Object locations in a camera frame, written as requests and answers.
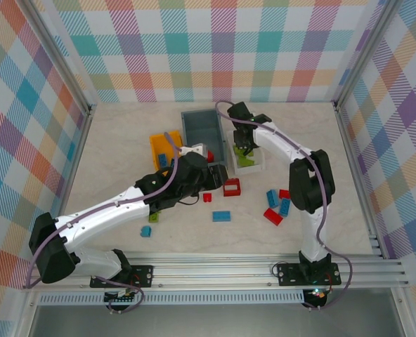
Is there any red lego window frame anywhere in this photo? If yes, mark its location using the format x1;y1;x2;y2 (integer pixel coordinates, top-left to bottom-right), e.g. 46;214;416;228
223;178;243;197

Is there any orange plastic bin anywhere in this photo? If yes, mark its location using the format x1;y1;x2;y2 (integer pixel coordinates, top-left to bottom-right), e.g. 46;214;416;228
149;130;184;173

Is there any aluminium frame post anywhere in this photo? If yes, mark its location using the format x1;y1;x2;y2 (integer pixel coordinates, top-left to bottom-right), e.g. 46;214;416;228
332;0;404;108
25;0;98;115

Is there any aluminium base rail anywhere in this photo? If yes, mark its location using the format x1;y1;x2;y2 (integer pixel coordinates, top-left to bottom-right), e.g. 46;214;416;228
23;254;408;291

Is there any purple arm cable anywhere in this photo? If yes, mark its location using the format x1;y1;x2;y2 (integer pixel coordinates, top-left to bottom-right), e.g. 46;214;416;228
215;100;355;313
25;131;184;315

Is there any aluminium side rail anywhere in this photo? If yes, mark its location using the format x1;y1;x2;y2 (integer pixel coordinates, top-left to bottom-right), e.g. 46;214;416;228
333;100;388;260
51;103;98;229

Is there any perforated metal cable tray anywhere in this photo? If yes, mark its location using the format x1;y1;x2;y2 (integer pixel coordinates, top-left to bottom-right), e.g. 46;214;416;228
38;293;306;305

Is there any white plastic bin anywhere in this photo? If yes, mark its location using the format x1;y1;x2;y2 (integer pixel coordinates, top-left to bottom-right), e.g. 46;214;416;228
226;131;267;176

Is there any gray metal panel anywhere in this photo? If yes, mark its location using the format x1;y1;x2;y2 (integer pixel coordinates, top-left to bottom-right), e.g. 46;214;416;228
27;303;411;337

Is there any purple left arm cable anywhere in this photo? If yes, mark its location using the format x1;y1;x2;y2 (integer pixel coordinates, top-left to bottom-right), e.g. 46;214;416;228
25;131;184;315

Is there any gray plastic bin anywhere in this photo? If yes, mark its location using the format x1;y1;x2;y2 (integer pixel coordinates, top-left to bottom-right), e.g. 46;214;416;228
180;108;230;166

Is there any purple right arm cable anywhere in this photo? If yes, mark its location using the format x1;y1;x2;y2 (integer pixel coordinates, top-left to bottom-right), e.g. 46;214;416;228
215;100;355;313

